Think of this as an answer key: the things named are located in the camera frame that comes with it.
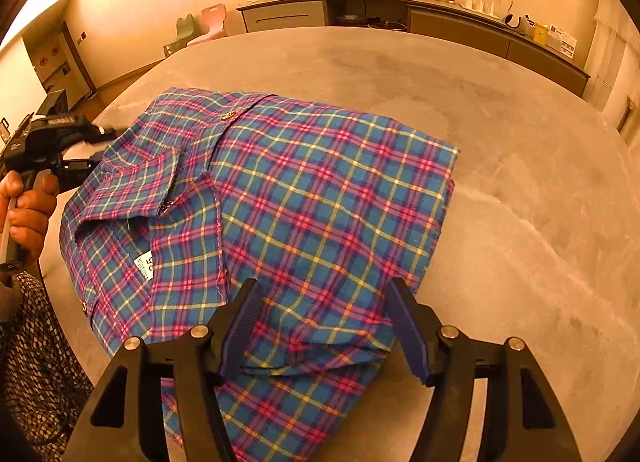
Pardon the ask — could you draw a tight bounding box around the green plastic child chair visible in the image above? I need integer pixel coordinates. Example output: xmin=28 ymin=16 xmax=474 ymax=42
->
xmin=163 ymin=14 xmax=202 ymax=58

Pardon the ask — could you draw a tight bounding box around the long grey wall sideboard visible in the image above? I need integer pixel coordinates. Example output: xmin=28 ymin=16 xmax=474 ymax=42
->
xmin=238 ymin=0 xmax=589 ymax=97

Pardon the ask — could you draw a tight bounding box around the pink plastic child chair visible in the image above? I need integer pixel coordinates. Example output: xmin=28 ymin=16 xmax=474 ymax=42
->
xmin=188 ymin=4 xmax=228 ymax=46

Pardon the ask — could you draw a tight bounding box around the blue pink plaid shirt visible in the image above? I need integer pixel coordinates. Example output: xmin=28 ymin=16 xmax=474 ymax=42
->
xmin=60 ymin=88 xmax=459 ymax=461

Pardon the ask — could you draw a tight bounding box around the patterned dark knit garment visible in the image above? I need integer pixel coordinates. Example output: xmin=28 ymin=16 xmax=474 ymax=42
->
xmin=1 ymin=272 xmax=93 ymax=461

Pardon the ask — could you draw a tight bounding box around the person's left hand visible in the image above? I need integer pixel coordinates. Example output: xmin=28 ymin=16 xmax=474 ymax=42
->
xmin=1 ymin=170 xmax=60 ymax=267

